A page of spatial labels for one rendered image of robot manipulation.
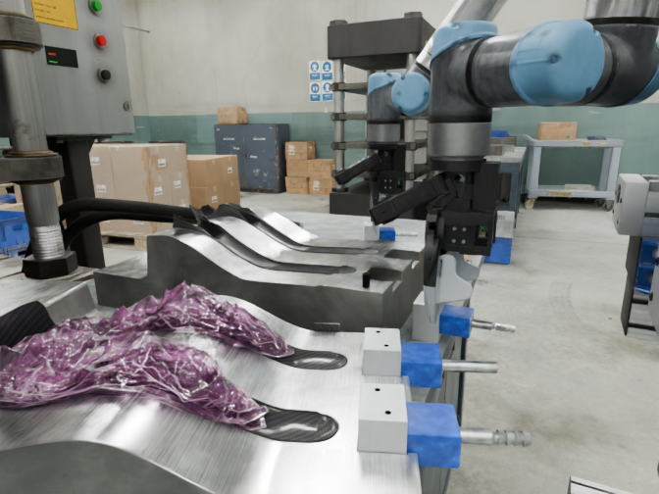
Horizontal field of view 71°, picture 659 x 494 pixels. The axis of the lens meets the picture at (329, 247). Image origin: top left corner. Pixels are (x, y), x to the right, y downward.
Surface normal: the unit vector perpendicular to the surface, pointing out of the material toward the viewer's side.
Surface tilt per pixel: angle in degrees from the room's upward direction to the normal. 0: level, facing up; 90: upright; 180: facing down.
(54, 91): 90
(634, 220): 90
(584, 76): 90
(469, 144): 90
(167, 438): 27
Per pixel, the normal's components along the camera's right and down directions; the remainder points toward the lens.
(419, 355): -0.01, -0.97
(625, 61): 0.43, 0.07
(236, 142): -0.41, 0.24
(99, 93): 0.92, 0.09
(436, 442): -0.11, 0.25
